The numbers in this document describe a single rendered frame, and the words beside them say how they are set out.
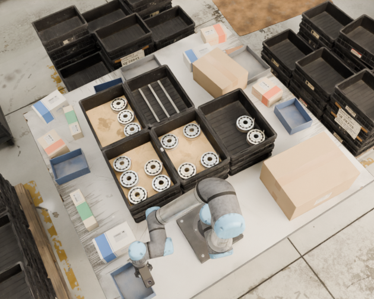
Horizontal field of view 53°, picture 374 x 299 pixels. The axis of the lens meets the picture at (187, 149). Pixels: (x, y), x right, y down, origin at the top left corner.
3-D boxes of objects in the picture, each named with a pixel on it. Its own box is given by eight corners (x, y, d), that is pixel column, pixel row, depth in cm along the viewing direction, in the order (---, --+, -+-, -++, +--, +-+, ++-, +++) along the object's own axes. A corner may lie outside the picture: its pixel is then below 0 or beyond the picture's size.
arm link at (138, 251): (148, 255, 158) (128, 259, 156) (150, 263, 167) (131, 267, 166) (145, 237, 162) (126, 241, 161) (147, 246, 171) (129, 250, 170)
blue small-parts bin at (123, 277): (156, 295, 188) (154, 292, 182) (130, 312, 185) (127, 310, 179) (138, 260, 197) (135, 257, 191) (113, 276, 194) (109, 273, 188)
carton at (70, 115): (65, 113, 252) (62, 108, 247) (74, 110, 253) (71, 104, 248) (75, 140, 241) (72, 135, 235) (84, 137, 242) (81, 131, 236)
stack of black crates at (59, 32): (89, 43, 365) (74, 3, 326) (101, 61, 351) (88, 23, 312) (50, 60, 356) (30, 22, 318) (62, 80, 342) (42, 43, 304)
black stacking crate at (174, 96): (196, 118, 230) (195, 107, 220) (152, 139, 224) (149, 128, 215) (168, 76, 249) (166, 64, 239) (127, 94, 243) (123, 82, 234)
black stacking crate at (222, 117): (275, 146, 216) (278, 136, 207) (230, 169, 211) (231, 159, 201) (238, 99, 235) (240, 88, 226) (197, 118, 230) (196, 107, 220)
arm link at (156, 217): (215, 163, 144) (138, 211, 172) (223, 189, 139) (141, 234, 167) (234, 168, 152) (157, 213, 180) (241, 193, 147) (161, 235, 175)
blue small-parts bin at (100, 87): (123, 83, 263) (121, 76, 257) (129, 99, 255) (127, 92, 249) (95, 92, 260) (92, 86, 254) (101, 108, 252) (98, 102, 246)
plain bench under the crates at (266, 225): (341, 221, 274) (376, 178, 214) (147, 349, 240) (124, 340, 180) (219, 81, 349) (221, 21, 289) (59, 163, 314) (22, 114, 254)
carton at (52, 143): (41, 145, 240) (37, 139, 234) (57, 134, 244) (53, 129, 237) (53, 162, 233) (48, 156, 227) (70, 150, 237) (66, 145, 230)
